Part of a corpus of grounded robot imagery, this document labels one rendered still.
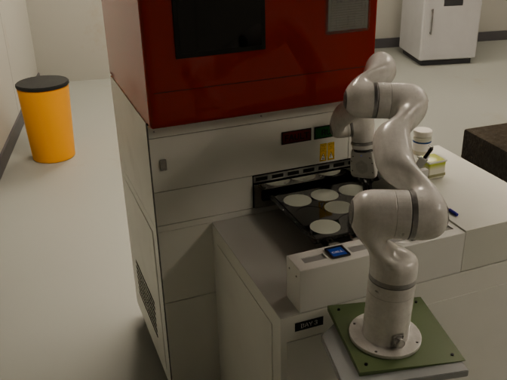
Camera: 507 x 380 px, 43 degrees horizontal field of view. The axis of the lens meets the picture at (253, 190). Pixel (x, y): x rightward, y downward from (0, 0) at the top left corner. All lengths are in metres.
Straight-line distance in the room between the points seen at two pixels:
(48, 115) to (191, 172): 2.99
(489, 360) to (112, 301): 1.90
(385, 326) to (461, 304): 0.54
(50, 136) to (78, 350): 2.39
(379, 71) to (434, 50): 5.92
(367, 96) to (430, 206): 0.40
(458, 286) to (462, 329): 0.18
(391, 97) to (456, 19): 6.03
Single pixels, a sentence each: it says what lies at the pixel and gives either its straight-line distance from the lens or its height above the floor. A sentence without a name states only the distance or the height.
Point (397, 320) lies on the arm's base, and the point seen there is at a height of 0.93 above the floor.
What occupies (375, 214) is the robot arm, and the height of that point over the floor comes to 1.22.
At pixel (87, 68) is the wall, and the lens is 7.53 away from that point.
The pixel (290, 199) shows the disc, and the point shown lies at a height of 0.90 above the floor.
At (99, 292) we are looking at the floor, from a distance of 3.55.
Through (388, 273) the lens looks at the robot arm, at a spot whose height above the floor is 1.06.
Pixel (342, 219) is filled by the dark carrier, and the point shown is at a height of 0.90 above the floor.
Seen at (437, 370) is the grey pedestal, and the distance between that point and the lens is 1.73.
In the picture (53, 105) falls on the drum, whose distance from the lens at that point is 5.12.
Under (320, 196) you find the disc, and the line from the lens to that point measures 2.35.
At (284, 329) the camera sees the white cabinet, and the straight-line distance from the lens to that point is 1.88.
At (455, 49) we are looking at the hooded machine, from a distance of 7.89.
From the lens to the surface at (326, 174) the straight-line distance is 2.45.
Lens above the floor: 1.92
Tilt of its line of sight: 25 degrees down
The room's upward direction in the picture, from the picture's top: 1 degrees counter-clockwise
